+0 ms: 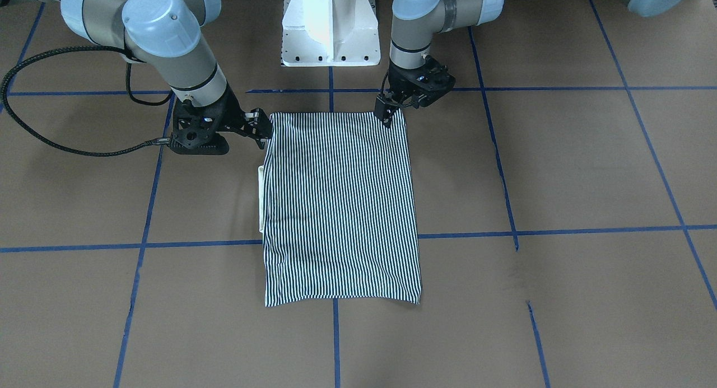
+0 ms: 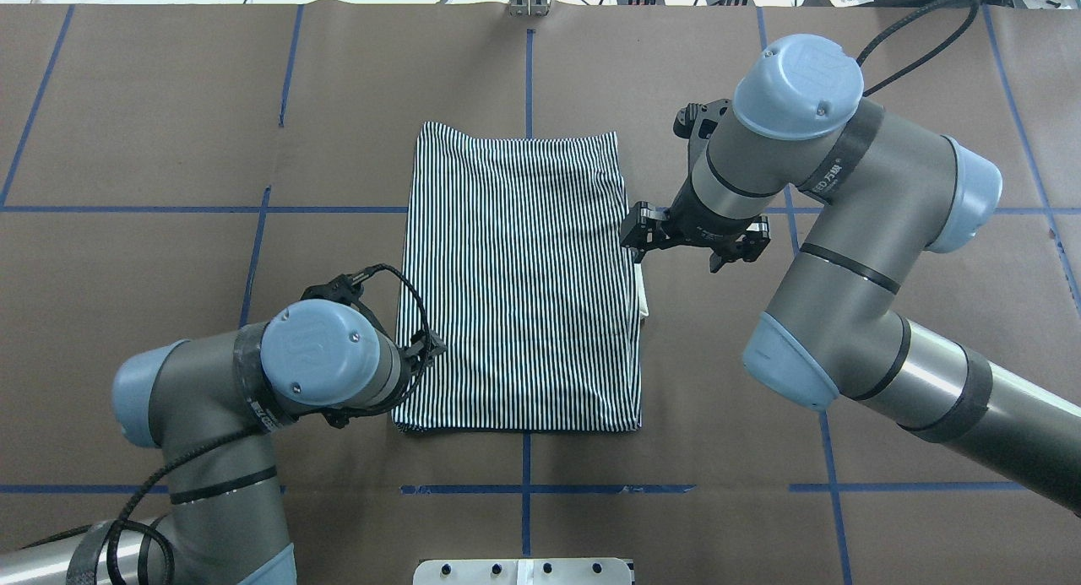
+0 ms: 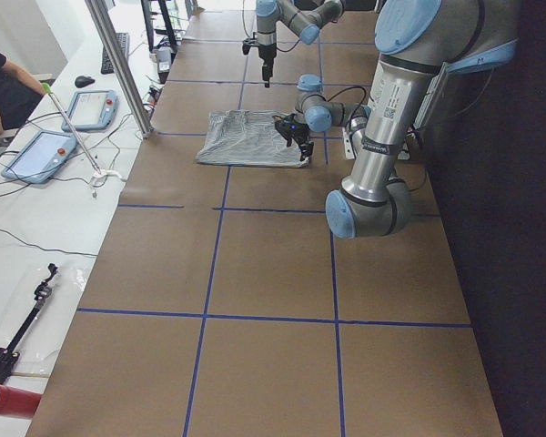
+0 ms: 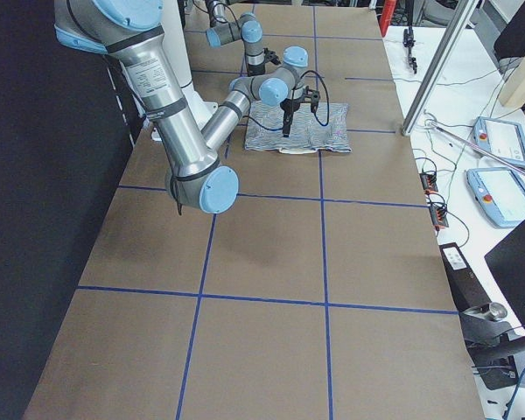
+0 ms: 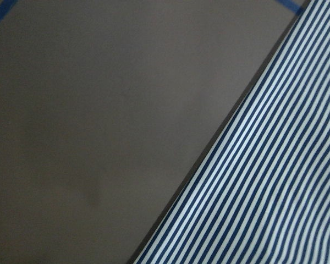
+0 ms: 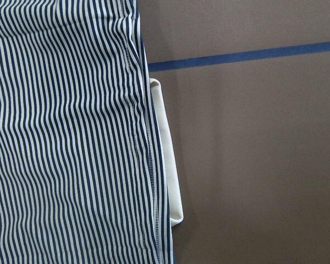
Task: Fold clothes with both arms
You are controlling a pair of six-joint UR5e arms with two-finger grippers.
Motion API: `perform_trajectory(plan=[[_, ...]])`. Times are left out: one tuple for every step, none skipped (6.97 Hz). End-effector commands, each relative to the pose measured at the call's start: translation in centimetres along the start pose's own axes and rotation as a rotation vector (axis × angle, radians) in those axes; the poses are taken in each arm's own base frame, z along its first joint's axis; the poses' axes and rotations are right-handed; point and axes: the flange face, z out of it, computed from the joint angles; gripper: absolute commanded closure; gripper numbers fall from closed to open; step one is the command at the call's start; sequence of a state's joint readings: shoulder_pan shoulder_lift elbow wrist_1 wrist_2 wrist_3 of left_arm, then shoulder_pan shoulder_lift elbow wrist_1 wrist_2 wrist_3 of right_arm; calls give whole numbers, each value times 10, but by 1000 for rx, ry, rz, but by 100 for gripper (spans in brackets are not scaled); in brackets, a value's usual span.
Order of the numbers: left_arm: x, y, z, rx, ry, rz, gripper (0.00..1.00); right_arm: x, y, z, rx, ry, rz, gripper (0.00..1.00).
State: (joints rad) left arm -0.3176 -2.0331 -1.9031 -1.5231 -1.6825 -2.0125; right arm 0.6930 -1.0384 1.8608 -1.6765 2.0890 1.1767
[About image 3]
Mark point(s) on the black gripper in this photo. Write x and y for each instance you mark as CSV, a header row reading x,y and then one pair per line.
x,y
298,135
267,54

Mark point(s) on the lower teach pendant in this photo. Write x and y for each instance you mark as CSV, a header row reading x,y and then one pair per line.
x,y
40,159

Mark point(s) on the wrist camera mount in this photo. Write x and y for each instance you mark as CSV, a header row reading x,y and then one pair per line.
x,y
250,42

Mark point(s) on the upper teach pendant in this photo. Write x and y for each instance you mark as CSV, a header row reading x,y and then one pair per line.
x,y
91,111

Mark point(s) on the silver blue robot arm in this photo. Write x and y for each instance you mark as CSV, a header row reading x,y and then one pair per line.
x,y
305,25
415,40

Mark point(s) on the metal rod green tip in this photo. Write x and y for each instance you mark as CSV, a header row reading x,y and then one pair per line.
x,y
98,172

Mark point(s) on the black computer mouse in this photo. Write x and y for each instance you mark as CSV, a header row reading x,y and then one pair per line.
x,y
83,81

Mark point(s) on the striped polo shirt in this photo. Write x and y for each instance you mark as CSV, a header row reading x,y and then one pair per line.
x,y
247,138

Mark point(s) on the teach pendant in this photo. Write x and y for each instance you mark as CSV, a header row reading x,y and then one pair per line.
x,y
40,159
91,111

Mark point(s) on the aluminium frame post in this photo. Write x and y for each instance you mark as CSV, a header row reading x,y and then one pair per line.
x,y
107,33

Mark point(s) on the person in black shirt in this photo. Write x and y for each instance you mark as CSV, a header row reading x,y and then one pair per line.
x,y
20,93

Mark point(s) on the red cylinder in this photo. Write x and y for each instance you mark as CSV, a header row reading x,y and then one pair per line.
x,y
18,403

